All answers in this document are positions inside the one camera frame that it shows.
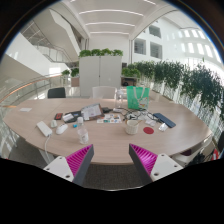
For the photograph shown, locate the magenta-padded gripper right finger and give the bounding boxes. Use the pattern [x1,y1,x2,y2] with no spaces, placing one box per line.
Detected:
[128,143,184,185]

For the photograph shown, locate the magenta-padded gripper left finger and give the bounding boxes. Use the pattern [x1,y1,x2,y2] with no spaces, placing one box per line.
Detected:
[43,143,95,187]

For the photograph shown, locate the tall clear water bottle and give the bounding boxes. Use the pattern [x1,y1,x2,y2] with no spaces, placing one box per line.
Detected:
[115,88,124,110]

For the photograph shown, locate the flat round red coaster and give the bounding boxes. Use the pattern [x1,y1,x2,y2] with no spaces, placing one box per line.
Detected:
[142,126,155,135]

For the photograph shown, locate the clear plastic drink bottle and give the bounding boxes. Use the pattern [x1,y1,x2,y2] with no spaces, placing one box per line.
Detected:
[77,116,90,145]

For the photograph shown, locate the small white packet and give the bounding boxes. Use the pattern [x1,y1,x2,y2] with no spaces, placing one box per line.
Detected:
[158,122,169,133]

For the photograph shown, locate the white computer mouse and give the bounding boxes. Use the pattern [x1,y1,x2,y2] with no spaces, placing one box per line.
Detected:
[55,123,69,136]

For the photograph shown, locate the dark blue notebook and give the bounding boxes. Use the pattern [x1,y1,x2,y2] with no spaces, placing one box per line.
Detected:
[152,112,177,129]

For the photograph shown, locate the white mug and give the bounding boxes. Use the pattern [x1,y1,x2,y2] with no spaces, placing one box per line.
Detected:
[125,119,140,136]

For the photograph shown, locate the white charger box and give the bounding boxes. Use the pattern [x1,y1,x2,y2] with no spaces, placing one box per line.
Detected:
[62,113,75,122]

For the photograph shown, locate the open laptop with papers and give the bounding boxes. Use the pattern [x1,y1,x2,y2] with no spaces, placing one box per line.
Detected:
[71,102,106,123]

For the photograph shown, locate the colourful printed sheet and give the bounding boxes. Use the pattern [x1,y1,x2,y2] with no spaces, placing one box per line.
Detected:
[96,113,123,125]

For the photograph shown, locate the green tote bag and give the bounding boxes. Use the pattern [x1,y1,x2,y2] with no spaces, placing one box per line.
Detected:
[125,85,151,111]

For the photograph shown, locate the black chair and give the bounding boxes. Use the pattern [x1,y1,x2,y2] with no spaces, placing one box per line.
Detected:
[47,87,67,99]

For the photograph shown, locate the white chair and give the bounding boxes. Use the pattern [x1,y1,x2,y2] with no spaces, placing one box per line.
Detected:
[91,85,118,100]

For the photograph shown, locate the row of hanging green plants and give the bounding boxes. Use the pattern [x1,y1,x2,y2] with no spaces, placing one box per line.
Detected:
[121,59,224,122]

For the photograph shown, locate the planter box with plants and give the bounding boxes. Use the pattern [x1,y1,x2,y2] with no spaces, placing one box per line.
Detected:
[60,67,81,88]

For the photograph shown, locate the white cabinet with plants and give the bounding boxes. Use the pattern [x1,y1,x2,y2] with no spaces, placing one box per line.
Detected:
[78,48,124,98]

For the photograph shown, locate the white power cable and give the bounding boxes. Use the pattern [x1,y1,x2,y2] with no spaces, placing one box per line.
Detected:
[43,134,54,157]

